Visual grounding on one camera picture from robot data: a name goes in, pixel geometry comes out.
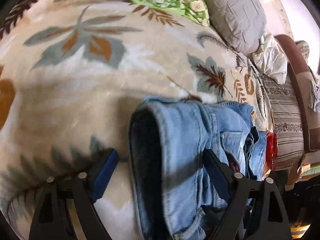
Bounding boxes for blue denim jeans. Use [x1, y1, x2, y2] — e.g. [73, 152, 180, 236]
[129, 98, 266, 239]

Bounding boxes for red bowl of sunflower seeds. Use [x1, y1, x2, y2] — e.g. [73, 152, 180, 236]
[266, 131, 278, 170]

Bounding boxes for striped brown bed cushion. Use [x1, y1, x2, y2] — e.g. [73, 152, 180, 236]
[261, 75, 304, 170]

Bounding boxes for grey cloth on headboard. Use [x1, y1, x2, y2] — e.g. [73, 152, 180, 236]
[309, 80, 320, 113]

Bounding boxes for beige leaf-print blanket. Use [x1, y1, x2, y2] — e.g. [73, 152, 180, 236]
[1, 0, 273, 239]

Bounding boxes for cream crumpled pillow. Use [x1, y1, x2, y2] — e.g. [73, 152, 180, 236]
[252, 30, 288, 85]

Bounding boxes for light teal small item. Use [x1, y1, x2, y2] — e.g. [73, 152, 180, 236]
[259, 35, 265, 45]

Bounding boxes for patterned cushion behind headboard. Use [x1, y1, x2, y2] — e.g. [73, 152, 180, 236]
[296, 40, 310, 63]

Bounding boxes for grey quilted pillow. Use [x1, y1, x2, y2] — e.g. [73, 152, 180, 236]
[204, 0, 266, 55]

